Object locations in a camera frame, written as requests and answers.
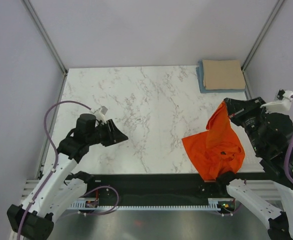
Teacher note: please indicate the right aluminium frame post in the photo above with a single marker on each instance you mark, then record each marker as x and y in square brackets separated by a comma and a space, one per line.
[263, 32]

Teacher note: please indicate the folded blue t shirt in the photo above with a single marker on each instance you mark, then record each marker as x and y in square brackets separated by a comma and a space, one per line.
[202, 88]

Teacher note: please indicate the folded beige t shirt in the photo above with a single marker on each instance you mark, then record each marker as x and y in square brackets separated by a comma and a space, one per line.
[223, 75]

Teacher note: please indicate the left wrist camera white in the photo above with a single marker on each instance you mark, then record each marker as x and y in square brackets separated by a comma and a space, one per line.
[100, 112]

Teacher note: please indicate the left aluminium frame post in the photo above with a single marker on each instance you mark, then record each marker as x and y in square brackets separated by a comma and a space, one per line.
[44, 34]

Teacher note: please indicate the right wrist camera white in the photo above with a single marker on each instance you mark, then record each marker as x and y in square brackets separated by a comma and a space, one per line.
[281, 104]

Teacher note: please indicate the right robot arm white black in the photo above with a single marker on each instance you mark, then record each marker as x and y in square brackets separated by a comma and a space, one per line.
[270, 133]

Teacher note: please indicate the orange t shirt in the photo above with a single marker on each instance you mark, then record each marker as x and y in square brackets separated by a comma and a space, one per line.
[217, 150]

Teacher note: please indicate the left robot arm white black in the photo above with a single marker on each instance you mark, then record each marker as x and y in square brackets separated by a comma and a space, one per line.
[36, 216]

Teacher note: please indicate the white slotted cable duct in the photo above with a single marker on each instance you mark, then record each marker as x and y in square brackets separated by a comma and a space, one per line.
[213, 204]

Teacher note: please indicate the aluminium frame post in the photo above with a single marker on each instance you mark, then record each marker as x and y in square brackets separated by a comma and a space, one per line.
[263, 32]
[44, 34]

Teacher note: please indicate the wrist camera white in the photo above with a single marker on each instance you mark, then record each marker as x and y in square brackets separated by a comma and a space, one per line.
[100, 112]
[281, 104]

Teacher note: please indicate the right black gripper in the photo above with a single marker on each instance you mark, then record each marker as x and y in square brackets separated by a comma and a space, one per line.
[236, 108]

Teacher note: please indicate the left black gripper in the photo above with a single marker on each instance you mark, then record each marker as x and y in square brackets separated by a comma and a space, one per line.
[115, 136]

